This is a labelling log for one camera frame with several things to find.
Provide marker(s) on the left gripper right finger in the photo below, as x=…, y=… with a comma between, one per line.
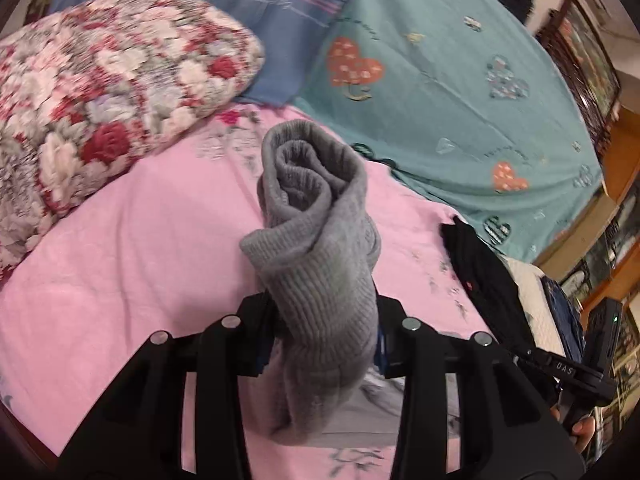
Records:
x=468, y=411

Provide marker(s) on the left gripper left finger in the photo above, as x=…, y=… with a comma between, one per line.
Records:
x=174, y=410

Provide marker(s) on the grey sweatpants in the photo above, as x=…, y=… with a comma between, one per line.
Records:
x=323, y=260

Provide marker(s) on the person's right hand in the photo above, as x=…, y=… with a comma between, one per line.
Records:
x=582, y=433

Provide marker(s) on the white quilted mattress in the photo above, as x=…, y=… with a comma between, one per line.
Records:
x=537, y=312

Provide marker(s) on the black garment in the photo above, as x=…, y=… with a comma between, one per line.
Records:
x=488, y=284

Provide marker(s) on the pink floral blanket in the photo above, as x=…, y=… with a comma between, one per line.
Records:
x=158, y=249

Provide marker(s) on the teal heart bedsheet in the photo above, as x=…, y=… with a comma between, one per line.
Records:
x=466, y=108

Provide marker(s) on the red floral pillow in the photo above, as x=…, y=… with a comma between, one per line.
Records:
x=88, y=91

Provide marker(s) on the wooden bed frame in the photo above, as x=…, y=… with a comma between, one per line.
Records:
x=621, y=167

